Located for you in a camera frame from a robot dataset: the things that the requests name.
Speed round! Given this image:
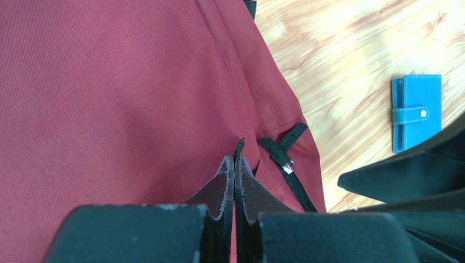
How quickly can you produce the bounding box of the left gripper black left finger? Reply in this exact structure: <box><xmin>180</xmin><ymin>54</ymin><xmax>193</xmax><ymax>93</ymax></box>
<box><xmin>44</xmin><ymin>156</ymin><xmax>234</xmax><ymax>262</ymax></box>

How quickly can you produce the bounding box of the red student backpack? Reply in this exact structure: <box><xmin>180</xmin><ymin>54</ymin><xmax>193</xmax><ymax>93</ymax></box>
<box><xmin>1</xmin><ymin>1</ymin><xmax>326</xmax><ymax>262</ymax></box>

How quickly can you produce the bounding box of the teal blue wallet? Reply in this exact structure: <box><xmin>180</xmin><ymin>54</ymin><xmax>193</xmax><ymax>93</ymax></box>
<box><xmin>392</xmin><ymin>75</ymin><xmax>442</xmax><ymax>154</ymax></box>

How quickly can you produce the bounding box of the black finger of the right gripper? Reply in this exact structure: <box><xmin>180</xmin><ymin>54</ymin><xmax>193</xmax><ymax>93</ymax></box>
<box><xmin>345</xmin><ymin>188</ymin><xmax>464</xmax><ymax>262</ymax></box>
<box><xmin>338</xmin><ymin>115</ymin><xmax>464</xmax><ymax>203</ymax></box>

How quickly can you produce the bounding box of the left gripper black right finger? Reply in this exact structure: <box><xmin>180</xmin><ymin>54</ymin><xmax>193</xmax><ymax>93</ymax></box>
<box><xmin>235</xmin><ymin>157</ymin><xmax>419</xmax><ymax>262</ymax></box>

